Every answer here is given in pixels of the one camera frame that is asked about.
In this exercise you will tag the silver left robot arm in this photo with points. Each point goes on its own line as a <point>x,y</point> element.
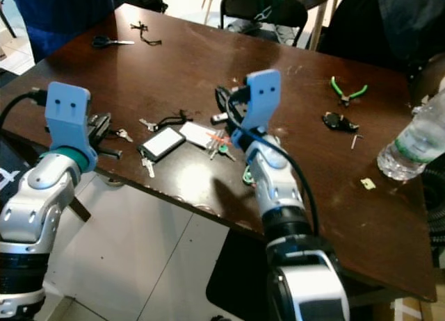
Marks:
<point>35,210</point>

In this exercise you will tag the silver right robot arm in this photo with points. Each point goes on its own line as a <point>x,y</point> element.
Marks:
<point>285,196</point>

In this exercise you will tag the silver usb stick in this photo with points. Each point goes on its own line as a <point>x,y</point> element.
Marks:
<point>220,118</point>

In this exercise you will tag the silver key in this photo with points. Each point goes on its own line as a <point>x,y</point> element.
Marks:
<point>148,167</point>
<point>124,135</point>

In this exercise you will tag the white card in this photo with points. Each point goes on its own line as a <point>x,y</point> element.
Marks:
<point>198,132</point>

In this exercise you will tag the black framed card holder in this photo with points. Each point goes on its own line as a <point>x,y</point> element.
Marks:
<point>161,144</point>

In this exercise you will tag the black chair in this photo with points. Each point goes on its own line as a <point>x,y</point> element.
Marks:
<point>264,10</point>

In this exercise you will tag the black key fob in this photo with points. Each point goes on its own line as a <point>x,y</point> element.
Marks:
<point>337,120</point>

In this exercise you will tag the person in blue clothes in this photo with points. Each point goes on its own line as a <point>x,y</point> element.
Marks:
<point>62,19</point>

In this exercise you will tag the small metal hex key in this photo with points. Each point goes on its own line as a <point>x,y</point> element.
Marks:
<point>356,140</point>

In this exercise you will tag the small yellow tag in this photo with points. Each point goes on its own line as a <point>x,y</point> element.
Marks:
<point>368,183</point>

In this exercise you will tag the person in black clothes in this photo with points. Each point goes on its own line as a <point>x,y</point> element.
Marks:
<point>368,22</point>

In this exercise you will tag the black stool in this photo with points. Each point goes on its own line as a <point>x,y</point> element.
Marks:
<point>236,290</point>

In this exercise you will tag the clear plastic water bottle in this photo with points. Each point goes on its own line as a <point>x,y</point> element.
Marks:
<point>414,144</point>

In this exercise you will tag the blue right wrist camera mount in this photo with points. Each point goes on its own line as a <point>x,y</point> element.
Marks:
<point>261,99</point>

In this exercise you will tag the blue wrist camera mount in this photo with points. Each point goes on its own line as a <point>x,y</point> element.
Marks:
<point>66,119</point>
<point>261,99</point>

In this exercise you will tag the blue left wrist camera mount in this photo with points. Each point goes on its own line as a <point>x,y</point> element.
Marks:
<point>66,119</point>

